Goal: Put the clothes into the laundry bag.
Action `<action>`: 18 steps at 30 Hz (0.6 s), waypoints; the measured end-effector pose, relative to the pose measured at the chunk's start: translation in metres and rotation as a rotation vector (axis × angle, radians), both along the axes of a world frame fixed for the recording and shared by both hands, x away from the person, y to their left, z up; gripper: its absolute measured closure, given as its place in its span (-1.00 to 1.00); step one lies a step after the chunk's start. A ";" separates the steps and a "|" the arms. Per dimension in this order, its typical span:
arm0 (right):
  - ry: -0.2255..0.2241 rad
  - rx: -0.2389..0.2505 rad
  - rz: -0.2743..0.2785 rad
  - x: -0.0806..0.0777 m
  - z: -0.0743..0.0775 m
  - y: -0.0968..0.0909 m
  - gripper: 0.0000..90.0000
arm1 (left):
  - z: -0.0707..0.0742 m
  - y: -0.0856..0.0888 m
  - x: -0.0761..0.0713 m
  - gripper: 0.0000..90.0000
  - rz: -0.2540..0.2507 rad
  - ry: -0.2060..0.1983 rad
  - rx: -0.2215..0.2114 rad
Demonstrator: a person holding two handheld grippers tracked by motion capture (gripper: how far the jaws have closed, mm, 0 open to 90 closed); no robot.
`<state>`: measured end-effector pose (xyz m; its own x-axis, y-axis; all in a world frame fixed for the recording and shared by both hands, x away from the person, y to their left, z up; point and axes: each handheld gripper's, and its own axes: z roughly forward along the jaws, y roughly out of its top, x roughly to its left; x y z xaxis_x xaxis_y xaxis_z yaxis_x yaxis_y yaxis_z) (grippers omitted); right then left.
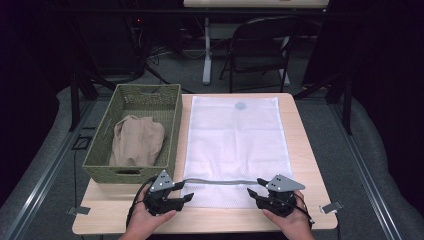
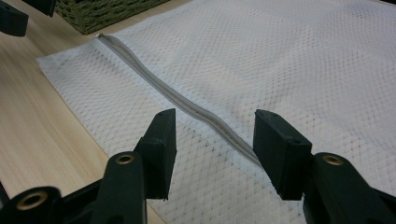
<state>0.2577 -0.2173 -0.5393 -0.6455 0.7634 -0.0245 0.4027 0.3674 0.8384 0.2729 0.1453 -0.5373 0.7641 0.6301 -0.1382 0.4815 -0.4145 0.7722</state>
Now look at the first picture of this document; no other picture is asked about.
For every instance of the black folding chair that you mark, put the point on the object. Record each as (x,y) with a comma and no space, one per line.
(260,31)

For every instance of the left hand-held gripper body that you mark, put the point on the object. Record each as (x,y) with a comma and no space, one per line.
(161,185)

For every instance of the metal table clip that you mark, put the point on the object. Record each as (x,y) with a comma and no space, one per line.
(79,210)
(331,207)

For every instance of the black metal stand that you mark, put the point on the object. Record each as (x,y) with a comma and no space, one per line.
(347,106)
(74,100)

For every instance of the green woven basket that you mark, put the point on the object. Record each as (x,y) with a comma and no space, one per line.
(100,170)

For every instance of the white desk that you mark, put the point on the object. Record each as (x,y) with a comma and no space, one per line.
(207,50)

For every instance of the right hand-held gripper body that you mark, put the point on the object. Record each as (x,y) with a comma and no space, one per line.
(281,186)

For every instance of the person's right hand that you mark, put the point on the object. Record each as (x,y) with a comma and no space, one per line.
(295,223)

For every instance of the beige cloth garment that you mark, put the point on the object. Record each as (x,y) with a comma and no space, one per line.
(136,141)

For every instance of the person's left hand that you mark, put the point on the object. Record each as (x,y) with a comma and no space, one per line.
(143,221)

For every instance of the dark equipment with red light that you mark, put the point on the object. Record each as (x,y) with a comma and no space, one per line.
(138,21)

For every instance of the aluminium floor rail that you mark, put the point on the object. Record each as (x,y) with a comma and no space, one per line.
(368,181)
(43,181)

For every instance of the white mesh laundry bag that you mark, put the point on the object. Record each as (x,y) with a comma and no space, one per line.
(233,150)

